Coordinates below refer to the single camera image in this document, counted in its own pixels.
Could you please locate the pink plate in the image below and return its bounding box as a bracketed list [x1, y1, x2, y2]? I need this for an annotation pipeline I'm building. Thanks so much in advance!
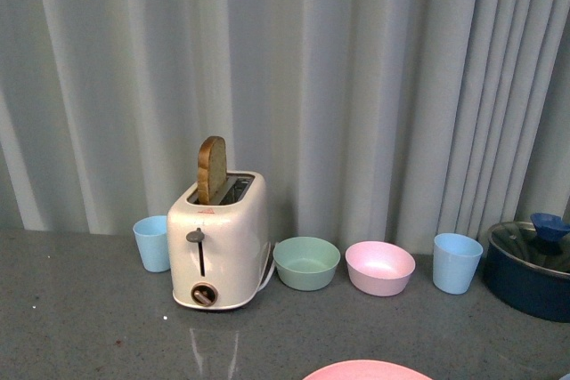
[305, 360, 429, 380]

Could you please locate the toast slice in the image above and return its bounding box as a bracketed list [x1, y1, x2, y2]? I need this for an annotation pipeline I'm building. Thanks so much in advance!
[197, 136, 227, 205]

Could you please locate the green bowl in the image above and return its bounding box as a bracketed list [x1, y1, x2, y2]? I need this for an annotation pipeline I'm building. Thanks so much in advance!
[273, 237, 341, 291]

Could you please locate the cream toaster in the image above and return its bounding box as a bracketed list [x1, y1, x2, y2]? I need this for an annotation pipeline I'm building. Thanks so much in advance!
[167, 171, 272, 311]

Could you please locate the grey curtain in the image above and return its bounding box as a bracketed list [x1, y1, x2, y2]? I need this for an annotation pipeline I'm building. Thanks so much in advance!
[1, 0, 569, 253]

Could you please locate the pink bowl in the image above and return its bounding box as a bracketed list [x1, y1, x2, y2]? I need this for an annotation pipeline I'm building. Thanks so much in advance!
[345, 241, 416, 297]

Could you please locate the light blue cup left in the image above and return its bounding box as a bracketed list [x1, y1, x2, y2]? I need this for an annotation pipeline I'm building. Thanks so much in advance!
[133, 215, 170, 273]

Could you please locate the light blue cup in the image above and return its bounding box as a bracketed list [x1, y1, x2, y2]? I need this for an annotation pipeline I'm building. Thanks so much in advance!
[433, 233, 484, 295]
[133, 215, 170, 273]

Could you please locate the light blue cup right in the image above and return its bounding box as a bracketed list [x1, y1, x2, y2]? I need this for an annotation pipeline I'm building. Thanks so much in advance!
[433, 233, 484, 295]

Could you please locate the glass pot lid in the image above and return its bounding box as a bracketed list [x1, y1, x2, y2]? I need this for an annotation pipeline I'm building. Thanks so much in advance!
[487, 213, 569, 279]

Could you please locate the dark blue pot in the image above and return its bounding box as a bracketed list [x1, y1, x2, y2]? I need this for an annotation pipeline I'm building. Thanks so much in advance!
[483, 246, 569, 323]

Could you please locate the white toaster cord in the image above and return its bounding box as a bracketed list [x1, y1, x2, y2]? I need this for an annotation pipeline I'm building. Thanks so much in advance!
[256, 241, 280, 295]

